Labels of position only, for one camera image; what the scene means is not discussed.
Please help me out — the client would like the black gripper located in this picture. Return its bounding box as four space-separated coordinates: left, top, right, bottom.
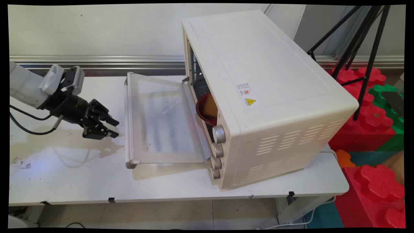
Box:
42 90 120 140

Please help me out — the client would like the glass oven door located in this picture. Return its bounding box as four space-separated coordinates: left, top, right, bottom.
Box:
124 72 212 169

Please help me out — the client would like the red bowl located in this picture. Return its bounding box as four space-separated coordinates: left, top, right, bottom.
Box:
196 93 218 126

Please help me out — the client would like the yellow bread piece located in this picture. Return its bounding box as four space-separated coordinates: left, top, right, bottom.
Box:
203 94 218 119

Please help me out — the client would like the white toaster oven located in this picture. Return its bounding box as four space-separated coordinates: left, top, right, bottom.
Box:
181 9 359 191

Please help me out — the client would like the teal foam block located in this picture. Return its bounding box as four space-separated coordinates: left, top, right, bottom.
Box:
303 201 344 229

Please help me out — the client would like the orange foam piece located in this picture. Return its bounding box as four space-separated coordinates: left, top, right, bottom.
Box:
335 149 357 169

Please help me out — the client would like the green foam block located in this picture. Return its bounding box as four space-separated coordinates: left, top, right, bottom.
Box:
368 84 405 152

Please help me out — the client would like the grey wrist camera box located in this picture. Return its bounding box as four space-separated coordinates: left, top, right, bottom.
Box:
60 66 85 96

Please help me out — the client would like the aluminium wall rail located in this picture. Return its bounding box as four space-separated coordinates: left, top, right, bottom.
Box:
9 55 405 69

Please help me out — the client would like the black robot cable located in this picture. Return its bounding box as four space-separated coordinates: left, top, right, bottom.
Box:
9 91 71 135

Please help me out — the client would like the white power cable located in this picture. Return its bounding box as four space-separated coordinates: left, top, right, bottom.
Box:
257 196 337 230

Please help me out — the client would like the black camera tripod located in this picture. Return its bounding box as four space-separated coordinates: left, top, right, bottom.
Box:
306 5 391 121

